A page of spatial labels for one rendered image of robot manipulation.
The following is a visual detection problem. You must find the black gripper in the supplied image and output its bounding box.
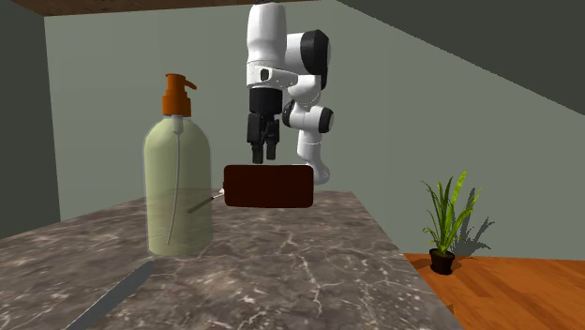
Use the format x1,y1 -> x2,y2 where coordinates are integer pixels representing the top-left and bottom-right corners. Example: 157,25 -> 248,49
247,86 -> 284,165

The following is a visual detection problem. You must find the dark red rounded rectangular block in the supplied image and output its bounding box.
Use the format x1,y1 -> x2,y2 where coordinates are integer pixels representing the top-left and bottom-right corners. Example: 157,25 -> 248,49
222,164 -> 315,209

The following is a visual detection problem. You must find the thin grey rod white tip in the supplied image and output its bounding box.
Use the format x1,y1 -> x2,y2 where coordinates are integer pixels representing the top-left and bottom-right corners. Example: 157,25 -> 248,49
187,187 -> 227,215

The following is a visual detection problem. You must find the green soap dispenser orange pump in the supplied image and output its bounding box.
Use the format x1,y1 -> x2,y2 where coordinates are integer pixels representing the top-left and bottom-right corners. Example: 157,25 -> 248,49
142,72 -> 214,258

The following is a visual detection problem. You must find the green potted plant black pot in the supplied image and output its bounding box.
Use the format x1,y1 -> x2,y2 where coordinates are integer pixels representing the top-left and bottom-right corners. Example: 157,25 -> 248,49
421,171 -> 483,277

